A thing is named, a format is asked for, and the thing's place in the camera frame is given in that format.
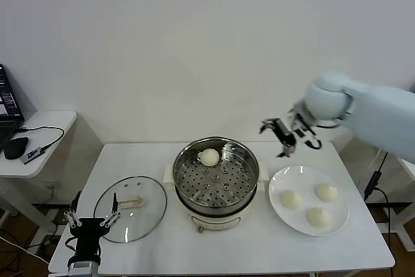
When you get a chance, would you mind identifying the grey usb adapter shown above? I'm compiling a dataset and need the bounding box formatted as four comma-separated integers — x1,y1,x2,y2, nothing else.
23,145,46,165

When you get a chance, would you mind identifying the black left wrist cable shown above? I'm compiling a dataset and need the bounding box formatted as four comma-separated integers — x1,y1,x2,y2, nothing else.
64,237,78,254

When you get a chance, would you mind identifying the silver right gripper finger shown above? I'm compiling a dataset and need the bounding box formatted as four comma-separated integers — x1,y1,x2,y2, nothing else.
276,142,296,158
259,118,279,134

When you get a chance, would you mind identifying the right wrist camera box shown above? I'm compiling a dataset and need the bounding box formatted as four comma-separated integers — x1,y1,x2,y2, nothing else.
298,129,322,151

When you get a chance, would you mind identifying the white floor cable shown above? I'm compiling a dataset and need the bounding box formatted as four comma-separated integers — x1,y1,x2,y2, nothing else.
0,236,51,263

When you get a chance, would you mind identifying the black computer mouse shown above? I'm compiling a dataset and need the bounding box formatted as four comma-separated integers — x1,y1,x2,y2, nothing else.
3,136,30,160

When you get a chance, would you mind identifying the white rounded side table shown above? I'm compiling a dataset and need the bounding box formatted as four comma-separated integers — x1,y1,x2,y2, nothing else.
0,110,78,235

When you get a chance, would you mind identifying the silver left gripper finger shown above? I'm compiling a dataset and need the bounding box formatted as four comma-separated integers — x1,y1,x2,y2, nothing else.
64,191,82,228
99,192,121,228

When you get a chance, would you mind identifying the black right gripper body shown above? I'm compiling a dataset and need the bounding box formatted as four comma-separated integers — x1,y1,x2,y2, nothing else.
275,104,317,145

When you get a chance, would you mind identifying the black power cable with brick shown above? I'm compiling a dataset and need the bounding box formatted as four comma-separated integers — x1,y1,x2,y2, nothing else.
362,150,399,235

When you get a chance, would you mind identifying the round white plate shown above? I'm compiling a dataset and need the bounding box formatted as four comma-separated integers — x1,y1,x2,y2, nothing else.
268,165,350,237

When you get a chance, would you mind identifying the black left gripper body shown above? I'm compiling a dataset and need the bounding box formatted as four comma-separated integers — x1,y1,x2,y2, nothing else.
69,217,110,260

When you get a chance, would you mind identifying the thin black adapter cable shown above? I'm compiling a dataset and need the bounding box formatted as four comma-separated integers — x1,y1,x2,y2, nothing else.
15,125,65,153

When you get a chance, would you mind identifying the black laptop with lit screen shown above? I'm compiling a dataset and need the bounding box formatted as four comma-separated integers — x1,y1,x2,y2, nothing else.
0,64,26,153

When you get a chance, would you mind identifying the white steamed baozi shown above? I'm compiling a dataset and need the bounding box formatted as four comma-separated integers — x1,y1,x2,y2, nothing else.
279,189,302,209
198,148,220,167
305,207,332,228
314,183,338,203

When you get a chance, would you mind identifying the white side table with label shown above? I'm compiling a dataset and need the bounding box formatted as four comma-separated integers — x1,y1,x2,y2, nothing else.
387,156,415,252

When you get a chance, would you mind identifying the stainless steel steamer basket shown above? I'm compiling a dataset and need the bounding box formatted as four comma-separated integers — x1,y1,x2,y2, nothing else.
172,136,260,209

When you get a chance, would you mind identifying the round glass pot lid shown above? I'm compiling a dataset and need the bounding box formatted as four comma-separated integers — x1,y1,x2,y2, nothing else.
93,175,168,244

